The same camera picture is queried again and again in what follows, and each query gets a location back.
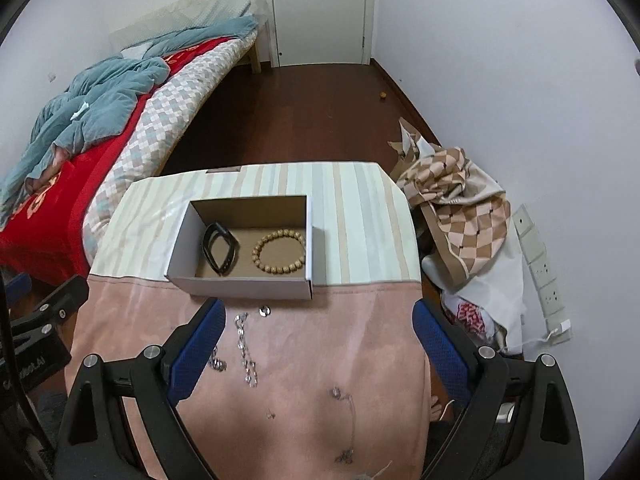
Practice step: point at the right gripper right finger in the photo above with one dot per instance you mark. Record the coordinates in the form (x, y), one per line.
(511, 419)

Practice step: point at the white power strip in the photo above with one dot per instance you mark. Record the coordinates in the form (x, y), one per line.
(558, 325)

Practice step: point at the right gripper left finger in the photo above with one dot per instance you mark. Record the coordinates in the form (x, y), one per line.
(96, 440)

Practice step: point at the red blanket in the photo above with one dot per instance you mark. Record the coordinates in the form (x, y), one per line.
(65, 189)

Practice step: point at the black smart watch band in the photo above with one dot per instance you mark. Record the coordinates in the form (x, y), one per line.
(220, 248)

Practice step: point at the white door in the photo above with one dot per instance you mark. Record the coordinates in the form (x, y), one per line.
(317, 32)

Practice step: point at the brown checkered cloth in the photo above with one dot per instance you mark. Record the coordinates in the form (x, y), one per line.
(465, 210)

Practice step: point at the white cardboard box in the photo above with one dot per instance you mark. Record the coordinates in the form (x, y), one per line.
(275, 256)

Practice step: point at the teal blue quilt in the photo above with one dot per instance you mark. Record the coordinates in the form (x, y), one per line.
(99, 102)

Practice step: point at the white plastic bag red print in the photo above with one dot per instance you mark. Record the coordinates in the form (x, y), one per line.
(480, 326)

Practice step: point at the bed with checkered mattress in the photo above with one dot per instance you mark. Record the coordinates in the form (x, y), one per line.
(125, 124)

